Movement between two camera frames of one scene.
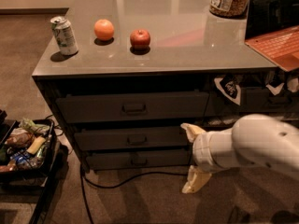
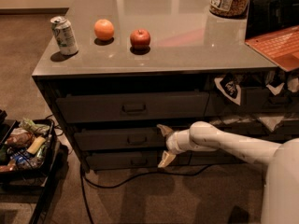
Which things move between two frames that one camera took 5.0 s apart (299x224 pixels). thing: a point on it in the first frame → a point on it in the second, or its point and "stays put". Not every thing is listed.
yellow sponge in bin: [35, 145] stays put
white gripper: [200, 153] → [171, 144]
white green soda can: [65, 35] stays put
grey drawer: [162, 137] stays put
